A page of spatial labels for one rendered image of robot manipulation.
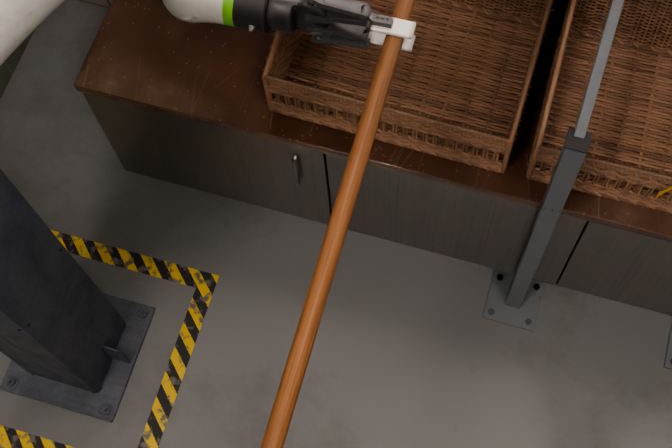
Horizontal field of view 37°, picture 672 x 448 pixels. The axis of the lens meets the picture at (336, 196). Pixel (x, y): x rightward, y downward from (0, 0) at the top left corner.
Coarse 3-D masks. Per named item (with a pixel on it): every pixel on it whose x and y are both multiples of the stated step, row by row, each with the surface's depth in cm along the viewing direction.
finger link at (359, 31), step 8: (312, 24) 165; (336, 24) 166; (344, 24) 166; (320, 32) 166; (328, 32) 165; (336, 32) 166; (344, 32) 165; (352, 32) 166; (360, 32) 166; (360, 40) 166; (368, 40) 165
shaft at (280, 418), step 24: (408, 0) 164; (384, 48) 161; (384, 72) 159; (384, 96) 158; (360, 120) 156; (360, 144) 154; (360, 168) 153; (336, 216) 149; (336, 240) 148; (336, 264) 148; (312, 288) 145; (312, 312) 144; (312, 336) 143; (288, 360) 142; (288, 384) 140; (288, 408) 139
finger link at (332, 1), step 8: (312, 0) 159; (320, 0) 159; (328, 0) 159; (336, 0) 160; (344, 0) 160; (352, 0) 160; (328, 8) 160; (336, 8) 159; (344, 8) 159; (352, 8) 159; (360, 8) 159; (368, 8) 159; (352, 16) 160; (360, 16) 159
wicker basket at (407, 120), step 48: (384, 0) 238; (432, 0) 237; (480, 0) 233; (528, 0) 229; (288, 48) 226; (336, 48) 233; (432, 48) 231; (480, 48) 231; (528, 48) 230; (288, 96) 218; (336, 96) 211; (432, 96) 227; (480, 96) 226; (432, 144) 217; (480, 144) 210
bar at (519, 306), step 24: (624, 0) 171; (600, 48) 175; (600, 72) 176; (576, 144) 180; (576, 168) 186; (552, 192) 198; (552, 216) 208; (528, 240) 227; (528, 264) 236; (504, 288) 268; (528, 288) 268; (504, 312) 266; (528, 312) 265
